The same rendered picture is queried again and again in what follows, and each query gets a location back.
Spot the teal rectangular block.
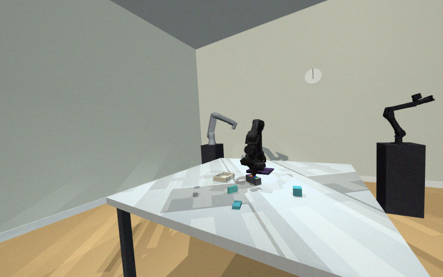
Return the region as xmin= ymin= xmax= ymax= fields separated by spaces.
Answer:
xmin=232 ymin=201 xmax=242 ymax=210
xmin=227 ymin=185 xmax=238 ymax=194

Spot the beige square tray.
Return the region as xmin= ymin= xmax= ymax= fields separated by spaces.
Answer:
xmin=213 ymin=172 xmax=235 ymax=182

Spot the small teal cube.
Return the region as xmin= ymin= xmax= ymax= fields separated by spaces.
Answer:
xmin=293 ymin=186 xmax=302 ymax=197

